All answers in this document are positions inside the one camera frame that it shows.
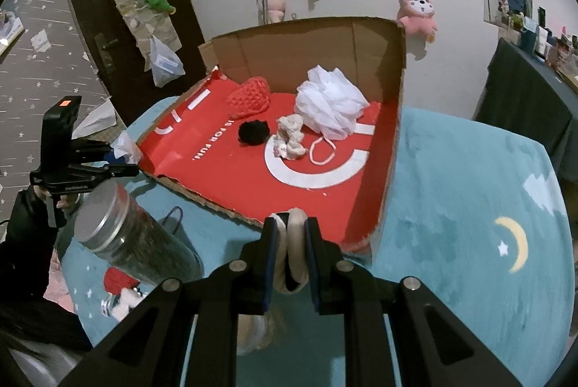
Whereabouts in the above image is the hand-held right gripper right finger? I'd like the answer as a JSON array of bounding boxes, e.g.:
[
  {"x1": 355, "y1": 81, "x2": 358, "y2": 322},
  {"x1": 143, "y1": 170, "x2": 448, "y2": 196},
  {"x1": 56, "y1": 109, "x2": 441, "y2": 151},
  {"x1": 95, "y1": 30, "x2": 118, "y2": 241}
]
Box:
[{"x1": 304, "y1": 216, "x2": 522, "y2": 387}]

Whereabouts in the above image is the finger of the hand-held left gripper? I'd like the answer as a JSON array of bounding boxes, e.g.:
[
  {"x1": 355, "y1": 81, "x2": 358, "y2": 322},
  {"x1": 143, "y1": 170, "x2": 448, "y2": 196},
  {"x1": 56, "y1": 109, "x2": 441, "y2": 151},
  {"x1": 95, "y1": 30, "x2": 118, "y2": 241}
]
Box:
[
  {"x1": 70, "y1": 162, "x2": 141, "y2": 180},
  {"x1": 72, "y1": 138, "x2": 115, "y2": 164}
]

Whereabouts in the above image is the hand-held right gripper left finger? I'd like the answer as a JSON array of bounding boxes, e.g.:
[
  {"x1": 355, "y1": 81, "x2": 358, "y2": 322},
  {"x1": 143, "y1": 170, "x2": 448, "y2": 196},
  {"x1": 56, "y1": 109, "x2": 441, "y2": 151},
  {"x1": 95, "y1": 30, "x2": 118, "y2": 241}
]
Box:
[{"x1": 59, "y1": 216, "x2": 278, "y2": 387}]

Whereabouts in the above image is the white fluffy plush cloth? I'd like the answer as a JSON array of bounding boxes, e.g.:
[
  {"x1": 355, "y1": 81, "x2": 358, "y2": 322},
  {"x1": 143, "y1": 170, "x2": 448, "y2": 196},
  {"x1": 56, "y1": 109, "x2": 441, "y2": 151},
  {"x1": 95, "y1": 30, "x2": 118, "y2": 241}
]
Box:
[{"x1": 237, "y1": 207, "x2": 313, "y2": 354}]

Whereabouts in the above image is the cardboard box with red inside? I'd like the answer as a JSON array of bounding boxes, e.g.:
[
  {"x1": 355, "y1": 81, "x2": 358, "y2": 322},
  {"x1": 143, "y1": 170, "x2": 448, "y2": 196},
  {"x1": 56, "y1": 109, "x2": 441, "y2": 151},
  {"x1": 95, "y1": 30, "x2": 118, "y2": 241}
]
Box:
[{"x1": 135, "y1": 16, "x2": 407, "y2": 266}]

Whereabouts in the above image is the cream crocheted scrunchie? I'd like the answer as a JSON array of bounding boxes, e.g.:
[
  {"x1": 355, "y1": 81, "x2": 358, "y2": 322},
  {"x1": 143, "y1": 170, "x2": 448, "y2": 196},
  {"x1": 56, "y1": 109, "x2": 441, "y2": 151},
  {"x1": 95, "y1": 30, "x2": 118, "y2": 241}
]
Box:
[{"x1": 270, "y1": 113, "x2": 308, "y2": 159}]

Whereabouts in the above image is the black scrunchie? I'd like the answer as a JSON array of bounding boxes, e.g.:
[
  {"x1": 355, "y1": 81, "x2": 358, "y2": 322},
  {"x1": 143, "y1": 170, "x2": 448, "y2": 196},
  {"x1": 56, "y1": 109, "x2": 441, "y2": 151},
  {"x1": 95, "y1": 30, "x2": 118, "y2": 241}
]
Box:
[{"x1": 238, "y1": 120, "x2": 271, "y2": 146}]

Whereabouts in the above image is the coral mesh bath pouf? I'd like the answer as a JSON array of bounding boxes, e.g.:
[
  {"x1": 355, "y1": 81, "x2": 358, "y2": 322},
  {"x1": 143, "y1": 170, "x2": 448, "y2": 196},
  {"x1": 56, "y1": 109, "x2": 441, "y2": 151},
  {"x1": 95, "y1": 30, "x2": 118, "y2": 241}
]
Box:
[{"x1": 226, "y1": 76, "x2": 272, "y2": 122}]

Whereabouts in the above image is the white mesh bath pouf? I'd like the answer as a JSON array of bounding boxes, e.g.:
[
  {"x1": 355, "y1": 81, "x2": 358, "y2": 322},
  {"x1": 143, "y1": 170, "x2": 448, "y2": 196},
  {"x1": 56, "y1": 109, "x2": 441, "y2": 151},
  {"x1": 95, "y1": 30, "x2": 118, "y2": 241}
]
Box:
[{"x1": 294, "y1": 64, "x2": 371, "y2": 165}]

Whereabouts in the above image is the person's left hand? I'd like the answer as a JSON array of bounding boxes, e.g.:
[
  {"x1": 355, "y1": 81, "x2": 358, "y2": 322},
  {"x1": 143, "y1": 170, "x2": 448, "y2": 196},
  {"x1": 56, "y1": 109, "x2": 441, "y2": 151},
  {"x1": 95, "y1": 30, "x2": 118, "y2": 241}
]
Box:
[{"x1": 33, "y1": 185, "x2": 84, "y2": 222}]

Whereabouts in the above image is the white paper sheet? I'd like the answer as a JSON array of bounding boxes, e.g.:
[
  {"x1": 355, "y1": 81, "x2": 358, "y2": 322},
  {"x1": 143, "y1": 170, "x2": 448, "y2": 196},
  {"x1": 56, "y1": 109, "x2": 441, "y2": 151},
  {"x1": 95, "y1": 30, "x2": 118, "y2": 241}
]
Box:
[{"x1": 72, "y1": 98, "x2": 119, "y2": 135}]

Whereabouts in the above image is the glass jar with metal lid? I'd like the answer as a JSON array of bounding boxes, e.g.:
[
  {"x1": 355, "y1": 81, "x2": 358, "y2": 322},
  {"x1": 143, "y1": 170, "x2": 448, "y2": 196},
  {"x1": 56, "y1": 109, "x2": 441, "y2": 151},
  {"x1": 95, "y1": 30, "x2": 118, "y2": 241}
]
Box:
[{"x1": 73, "y1": 180, "x2": 205, "y2": 285}]

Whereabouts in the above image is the red knitted sock with label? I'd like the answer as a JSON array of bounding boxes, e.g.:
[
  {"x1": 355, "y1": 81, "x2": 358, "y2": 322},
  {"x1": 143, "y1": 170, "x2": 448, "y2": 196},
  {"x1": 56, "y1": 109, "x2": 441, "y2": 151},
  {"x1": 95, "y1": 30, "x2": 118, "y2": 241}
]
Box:
[{"x1": 102, "y1": 267, "x2": 143, "y2": 321}]

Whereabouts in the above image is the clear plastic bag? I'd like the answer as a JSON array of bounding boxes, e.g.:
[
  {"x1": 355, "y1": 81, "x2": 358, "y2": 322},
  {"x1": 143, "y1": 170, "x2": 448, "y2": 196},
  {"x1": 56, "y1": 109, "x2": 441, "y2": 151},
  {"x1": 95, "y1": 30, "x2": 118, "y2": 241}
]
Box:
[{"x1": 143, "y1": 35, "x2": 187, "y2": 89}]

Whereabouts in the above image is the pink bed sheet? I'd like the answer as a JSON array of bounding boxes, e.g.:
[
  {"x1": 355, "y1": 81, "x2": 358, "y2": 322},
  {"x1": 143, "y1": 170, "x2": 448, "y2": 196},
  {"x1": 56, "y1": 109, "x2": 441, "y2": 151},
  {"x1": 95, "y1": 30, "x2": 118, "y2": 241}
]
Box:
[{"x1": 43, "y1": 254, "x2": 75, "y2": 313}]

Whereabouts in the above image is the hanging fabric organiser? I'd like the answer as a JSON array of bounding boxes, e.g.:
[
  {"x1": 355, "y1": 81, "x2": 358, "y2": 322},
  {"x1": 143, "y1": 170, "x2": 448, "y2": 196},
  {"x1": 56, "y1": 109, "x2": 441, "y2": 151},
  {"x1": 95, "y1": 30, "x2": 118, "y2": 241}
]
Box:
[{"x1": 99, "y1": 0, "x2": 181, "y2": 74}]

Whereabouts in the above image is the teal star blanket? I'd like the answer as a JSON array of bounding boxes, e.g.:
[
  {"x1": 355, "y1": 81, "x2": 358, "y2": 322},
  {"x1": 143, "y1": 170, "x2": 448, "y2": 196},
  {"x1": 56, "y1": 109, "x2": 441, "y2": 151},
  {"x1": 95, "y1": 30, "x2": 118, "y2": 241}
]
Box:
[{"x1": 54, "y1": 95, "x2": 578, "y2": 387}]

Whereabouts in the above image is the person's dark clothing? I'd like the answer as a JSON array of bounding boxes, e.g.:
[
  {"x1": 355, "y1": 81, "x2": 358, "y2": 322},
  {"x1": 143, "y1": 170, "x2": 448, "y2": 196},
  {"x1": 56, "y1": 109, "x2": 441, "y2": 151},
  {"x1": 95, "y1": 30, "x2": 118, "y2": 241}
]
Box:
[{"x1": 0, "y1": 301, "x2": 93, "y2": 387}]

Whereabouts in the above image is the pink plush toy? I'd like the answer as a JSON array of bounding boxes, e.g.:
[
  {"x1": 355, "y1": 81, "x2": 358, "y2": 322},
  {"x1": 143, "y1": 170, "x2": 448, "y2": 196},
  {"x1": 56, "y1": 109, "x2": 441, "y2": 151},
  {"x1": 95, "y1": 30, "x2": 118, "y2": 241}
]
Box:
[{"x1": 266, "y1": 0, "x2": 287, "y2": 24}]

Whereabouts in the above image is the desk with dark cloth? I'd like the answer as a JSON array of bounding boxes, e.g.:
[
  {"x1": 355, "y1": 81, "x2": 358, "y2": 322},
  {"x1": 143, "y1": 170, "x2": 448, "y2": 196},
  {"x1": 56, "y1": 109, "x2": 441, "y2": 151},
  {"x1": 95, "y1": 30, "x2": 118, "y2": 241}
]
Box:
[{"x1": 473, "y1": 37, "x2": 578, "y2": 184}]

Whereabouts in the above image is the row of desk clutter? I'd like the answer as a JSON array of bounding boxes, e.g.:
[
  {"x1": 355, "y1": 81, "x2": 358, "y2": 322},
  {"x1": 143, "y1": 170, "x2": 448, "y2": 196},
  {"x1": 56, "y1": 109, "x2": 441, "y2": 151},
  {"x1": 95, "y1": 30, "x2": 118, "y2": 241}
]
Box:
[{"x1": 510, "y1": 5, "x2": 578, "y2": 94}]

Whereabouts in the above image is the black cable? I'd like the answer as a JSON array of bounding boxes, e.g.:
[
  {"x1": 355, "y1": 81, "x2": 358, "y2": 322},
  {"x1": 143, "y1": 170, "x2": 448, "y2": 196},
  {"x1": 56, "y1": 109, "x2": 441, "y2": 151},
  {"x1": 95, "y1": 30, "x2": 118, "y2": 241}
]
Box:
[{"x1": 161, "y1": 206, "x2": 186, "y2": 236}]

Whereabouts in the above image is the door handle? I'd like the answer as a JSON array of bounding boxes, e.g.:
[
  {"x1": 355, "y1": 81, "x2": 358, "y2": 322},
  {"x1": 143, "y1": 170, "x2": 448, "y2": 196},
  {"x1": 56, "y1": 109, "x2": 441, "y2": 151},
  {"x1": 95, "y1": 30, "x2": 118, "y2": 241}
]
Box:
[{"x1": 94, "y1": 32, "x2": 116, "y2": 76}]

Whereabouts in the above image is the pink deer plush keychain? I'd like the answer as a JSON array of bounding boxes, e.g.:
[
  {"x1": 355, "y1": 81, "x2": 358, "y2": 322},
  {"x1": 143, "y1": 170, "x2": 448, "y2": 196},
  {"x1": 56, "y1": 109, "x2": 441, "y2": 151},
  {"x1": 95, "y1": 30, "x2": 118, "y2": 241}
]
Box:
[{"x1": 396, "y1": 0, "x2": 440, "y2": 43}]

